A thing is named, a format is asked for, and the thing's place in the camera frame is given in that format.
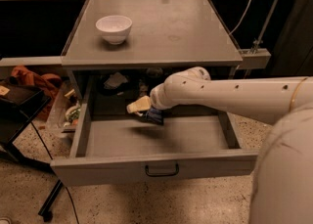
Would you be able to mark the white ceramic bowl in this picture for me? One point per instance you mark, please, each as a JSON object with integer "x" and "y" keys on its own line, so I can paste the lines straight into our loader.
{"x": 114, "y": 29}

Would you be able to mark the grey cabinet counter unit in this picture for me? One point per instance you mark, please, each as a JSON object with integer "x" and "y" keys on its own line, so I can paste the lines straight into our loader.
{"x": 165, "y": 33}

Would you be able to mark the clear plastic bin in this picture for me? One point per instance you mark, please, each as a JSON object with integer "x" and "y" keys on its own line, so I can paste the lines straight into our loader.
{"x": 58, "y": 122}

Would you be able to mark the black rolling stand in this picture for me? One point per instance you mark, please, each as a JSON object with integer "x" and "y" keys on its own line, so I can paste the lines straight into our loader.
{"x": 19, "y": 106}

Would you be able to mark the blue chip bag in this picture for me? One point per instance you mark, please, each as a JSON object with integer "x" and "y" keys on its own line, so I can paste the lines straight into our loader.
{"x": 153, "y": 115}

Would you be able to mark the grey open drawer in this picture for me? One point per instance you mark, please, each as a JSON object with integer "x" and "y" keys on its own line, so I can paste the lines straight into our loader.
{"x": 111, "y": 146}

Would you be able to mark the orange cloth on floor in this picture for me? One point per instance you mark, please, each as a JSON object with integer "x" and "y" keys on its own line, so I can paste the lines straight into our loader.
{"x": 49, "y": 83}

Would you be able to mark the black drawer handle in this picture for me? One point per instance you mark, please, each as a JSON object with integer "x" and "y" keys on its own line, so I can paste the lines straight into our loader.
{"x": 156, "y": 171}

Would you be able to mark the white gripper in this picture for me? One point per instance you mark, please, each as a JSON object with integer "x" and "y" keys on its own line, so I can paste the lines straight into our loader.
{"x": 156, "y": 98}

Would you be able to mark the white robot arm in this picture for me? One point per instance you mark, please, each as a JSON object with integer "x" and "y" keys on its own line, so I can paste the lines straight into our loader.
{"x": 275, "y": 117}

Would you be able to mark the metal diagonal rod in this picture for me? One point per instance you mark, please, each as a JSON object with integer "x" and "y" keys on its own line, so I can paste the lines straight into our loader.
{"x": 258, "y": 40}

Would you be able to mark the crumpled grey item in cabinet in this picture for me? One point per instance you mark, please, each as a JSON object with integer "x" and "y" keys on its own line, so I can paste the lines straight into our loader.
{"x": 115, "y": 80}

